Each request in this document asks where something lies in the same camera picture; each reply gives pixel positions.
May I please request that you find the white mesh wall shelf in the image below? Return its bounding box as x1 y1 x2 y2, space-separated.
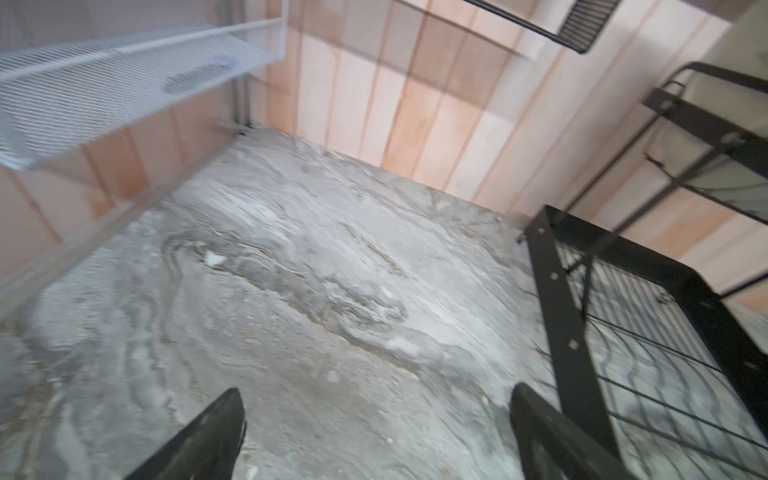
1 1 290 171

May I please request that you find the black wire dish rack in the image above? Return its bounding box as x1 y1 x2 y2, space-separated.
518 61 768 480

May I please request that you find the black mesh wall basket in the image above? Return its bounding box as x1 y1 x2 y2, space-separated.
467 0 621 55

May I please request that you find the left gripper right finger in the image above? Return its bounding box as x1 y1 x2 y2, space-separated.
510 382 633 480

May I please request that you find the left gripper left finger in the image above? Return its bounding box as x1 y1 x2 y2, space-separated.
128 387 247 480

